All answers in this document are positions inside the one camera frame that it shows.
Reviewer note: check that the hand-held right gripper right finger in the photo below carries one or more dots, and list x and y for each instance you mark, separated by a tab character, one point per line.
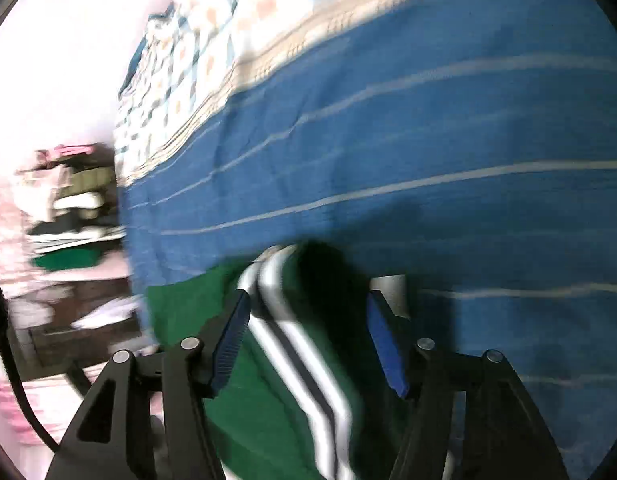
387	347

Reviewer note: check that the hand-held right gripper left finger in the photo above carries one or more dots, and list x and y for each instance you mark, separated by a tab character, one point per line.
231	341

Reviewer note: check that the green and cream varsity jacket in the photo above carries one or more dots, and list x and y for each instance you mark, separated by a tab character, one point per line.
278	410

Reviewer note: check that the row of hanging clothes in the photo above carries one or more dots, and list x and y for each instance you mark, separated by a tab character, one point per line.
73	195

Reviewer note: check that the blue striped plaid bed sheet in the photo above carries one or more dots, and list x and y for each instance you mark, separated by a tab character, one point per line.
413	125

